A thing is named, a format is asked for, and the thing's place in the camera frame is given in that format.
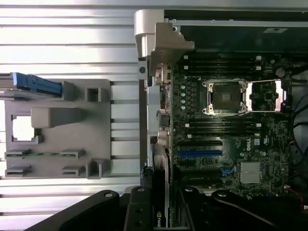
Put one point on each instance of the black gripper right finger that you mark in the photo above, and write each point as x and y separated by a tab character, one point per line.
192	211

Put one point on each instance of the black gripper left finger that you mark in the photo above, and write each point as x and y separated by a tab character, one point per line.
139	211

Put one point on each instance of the blue board connector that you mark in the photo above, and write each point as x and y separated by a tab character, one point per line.
227	170

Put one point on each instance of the blue expansion slot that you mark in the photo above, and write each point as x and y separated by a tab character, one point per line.
199	153

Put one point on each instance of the silver chipset heatsink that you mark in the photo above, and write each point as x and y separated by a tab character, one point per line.
251	172

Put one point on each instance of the green motherboard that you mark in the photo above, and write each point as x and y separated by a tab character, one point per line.
264	144

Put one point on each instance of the grey parts rack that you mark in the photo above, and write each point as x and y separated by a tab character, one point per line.
72	134

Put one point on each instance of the green RAM stick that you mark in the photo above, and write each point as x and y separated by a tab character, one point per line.
45	154

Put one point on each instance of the CPU socket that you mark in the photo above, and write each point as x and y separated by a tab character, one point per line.
225	97

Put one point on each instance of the silver socket cover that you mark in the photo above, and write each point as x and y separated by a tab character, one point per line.
278	96

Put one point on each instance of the silver CPU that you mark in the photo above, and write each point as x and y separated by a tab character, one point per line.
21	128

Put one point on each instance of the thin metal locking lever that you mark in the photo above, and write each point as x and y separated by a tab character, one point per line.
264	81

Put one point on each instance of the hard disk with blue carrier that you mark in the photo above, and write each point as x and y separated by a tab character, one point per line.
36	84

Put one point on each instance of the silver coin battery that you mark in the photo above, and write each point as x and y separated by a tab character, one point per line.
279	71

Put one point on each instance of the grey open PC case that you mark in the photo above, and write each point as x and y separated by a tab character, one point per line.
240	41

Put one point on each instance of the small case wall sticker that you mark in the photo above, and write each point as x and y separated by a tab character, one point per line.
275	30

